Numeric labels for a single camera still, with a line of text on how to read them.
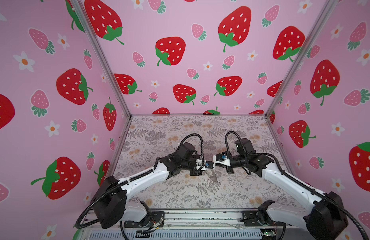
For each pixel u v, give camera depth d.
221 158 0.63
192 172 0.70
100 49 0.83
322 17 0.72
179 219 0.76
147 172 0.50
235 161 0.67
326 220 0.40
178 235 0.70
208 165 0.64
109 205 0.41
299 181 0.47
